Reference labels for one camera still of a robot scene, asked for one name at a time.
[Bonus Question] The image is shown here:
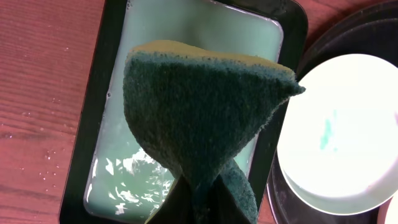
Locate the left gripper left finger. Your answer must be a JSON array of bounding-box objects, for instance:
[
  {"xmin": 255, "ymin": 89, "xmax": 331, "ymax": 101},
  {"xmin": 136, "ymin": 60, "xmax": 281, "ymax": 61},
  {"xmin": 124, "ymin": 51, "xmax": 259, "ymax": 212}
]
[{"xmin": 145, "ymin": 176, "xmax": 195, "ymax": 224}]

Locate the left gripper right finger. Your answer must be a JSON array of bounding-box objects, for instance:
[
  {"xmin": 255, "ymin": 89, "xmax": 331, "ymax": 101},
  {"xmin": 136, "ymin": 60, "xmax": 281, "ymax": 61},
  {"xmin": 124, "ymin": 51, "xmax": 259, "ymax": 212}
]
[{"xmin": 214, "ymin": 175, "xmax": 250, "ymax": 224}]

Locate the green yellow scrub sponge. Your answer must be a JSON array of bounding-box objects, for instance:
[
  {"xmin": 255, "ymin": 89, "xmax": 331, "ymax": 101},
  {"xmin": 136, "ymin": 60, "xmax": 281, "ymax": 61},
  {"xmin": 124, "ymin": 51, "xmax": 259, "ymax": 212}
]
[{"xmin": 123, "ymin": 40, "xmax": 305, "ymax": 223}]

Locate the mint plate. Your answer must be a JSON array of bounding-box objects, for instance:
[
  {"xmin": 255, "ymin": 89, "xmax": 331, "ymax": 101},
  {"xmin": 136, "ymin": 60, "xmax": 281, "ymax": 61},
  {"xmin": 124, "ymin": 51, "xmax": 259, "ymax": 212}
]
[{"xmin": 277, "ymin": 54, "xmax": 397, "ymax": 215}]

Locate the black rectangular water tray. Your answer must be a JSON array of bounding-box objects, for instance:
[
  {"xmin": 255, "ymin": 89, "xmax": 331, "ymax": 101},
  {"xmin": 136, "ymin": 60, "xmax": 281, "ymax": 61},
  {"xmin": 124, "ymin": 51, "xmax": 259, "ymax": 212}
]
[{"xmin": 58, "ymin": 0, "xmax": 308, "ymax": 223}]

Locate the round black serving tray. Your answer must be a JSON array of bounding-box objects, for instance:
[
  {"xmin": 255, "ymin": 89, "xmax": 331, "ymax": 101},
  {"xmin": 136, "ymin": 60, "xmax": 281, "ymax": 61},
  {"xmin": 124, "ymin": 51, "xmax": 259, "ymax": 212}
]
[{"xmin": 267, "ymin": 1, "xmax": 397, "ymax": 223}]

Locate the white plate with green stain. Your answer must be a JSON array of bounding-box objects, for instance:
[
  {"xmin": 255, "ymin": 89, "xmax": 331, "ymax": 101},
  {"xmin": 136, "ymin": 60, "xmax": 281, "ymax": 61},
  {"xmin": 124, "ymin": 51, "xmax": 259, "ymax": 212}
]
[{"xmin": 377, "ymin": 193, "xmax": 398, "ymax": 224}]

